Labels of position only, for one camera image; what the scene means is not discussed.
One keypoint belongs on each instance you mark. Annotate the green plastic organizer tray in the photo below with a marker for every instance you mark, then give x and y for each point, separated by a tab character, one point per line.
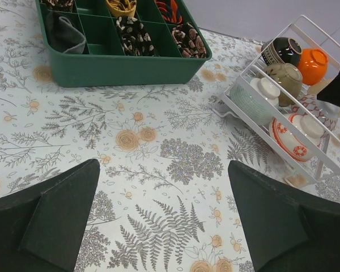
104	63

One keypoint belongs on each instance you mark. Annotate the white wire dish rack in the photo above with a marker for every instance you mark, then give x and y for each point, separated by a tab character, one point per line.
326	160

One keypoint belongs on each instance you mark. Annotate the dark patterned rolled sock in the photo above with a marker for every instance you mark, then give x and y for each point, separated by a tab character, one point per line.
58	5

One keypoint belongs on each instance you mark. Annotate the beige bowl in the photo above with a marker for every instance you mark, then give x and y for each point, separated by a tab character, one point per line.
318	87

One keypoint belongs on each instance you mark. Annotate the white orange floral bowl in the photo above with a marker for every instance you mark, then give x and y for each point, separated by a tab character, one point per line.
297	149

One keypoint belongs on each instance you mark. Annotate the yellow rolled sock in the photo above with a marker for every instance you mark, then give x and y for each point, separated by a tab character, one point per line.
121	7

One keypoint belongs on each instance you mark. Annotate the black patterned bowl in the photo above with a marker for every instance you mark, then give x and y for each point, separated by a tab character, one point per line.
281	50

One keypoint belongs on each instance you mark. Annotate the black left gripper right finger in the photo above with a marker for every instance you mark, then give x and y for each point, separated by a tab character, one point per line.
285	228

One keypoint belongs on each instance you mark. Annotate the black floral rolled sock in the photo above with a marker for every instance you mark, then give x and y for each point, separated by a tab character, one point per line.
133	36

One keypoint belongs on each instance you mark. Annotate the olive brown bowl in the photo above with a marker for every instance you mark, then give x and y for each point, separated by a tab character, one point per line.
286	75

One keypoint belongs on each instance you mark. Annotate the blue patterned bowl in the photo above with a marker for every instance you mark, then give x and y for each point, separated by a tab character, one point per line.
325	112

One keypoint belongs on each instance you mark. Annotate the floral table mat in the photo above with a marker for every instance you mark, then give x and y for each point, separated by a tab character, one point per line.
163	202

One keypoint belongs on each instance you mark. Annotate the orange black rolled sock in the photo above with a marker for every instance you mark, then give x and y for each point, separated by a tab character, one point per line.
170	11

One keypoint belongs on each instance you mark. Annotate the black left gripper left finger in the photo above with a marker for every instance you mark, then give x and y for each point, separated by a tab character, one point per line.
41	227

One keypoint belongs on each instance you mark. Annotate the pink rose rolled sock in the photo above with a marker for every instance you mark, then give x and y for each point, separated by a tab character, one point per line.
188	41

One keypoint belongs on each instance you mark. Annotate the grey rolled sock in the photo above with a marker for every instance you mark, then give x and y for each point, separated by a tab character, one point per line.
63	35

